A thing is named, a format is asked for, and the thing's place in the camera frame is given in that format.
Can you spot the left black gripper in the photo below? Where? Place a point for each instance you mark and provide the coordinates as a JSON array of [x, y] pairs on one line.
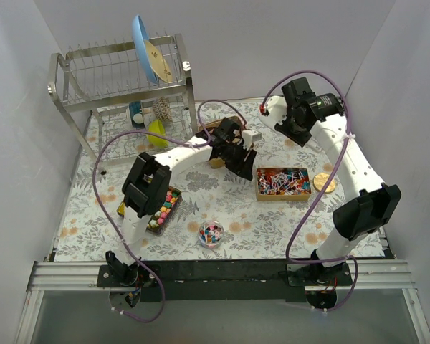
[[234, 155]]

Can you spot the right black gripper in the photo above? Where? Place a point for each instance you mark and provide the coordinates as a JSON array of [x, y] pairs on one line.
[[294, 128]]

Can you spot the gold tin of gummy candies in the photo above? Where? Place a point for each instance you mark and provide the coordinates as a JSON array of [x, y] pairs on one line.
[[227, 129]]

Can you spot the gold tin of lollipops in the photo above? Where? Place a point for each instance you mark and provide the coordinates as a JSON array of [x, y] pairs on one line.
[[283, 184]]

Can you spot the gold round jar lid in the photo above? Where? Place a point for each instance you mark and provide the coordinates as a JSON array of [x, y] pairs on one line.
[[320, 180]]

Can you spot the clear round candy jar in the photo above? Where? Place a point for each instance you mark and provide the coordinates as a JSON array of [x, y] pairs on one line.
[[210, 234]]

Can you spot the gold tin of star candies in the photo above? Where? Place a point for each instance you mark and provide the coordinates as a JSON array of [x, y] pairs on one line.
[[163, 211]]

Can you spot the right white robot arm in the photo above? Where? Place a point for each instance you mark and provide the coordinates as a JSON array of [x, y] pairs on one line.
[[370, 202]]

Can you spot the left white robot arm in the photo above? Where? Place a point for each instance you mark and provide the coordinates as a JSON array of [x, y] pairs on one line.
[[148, 181]]

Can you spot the floral table mat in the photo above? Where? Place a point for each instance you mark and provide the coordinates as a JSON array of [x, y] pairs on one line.
[[252, 229]]

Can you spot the lime green bowl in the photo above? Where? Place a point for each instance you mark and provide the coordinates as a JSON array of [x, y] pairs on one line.
[[157, 131]]

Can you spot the patterned ceramic cup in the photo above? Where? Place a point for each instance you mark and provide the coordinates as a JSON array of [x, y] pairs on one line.
[[161, 109]]

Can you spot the blue white mug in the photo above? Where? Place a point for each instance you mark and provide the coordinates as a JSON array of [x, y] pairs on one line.
[[136, 114]]

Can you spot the steel dish rack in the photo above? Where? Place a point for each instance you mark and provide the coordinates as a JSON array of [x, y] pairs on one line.
[[91, 88]]

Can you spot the cream floral plate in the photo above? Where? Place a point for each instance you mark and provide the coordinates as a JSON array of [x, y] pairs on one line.
[[158, 63]]

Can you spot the blue plate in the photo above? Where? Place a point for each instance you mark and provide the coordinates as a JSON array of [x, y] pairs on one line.
[[140, 36]]

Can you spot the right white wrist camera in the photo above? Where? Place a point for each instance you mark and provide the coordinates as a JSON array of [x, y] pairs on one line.
[[275, 112]]

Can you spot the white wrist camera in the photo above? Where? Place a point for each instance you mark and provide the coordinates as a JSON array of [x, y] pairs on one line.
[[249, 137], [275, 112]]

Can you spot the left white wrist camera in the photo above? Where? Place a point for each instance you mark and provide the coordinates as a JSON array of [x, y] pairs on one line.
[[249, 137]]

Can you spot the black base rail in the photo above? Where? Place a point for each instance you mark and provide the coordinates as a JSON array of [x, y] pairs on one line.
[[227, 279]]

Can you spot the aluminium frame rail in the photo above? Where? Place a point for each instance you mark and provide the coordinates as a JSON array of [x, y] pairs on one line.
[[368, 274]]

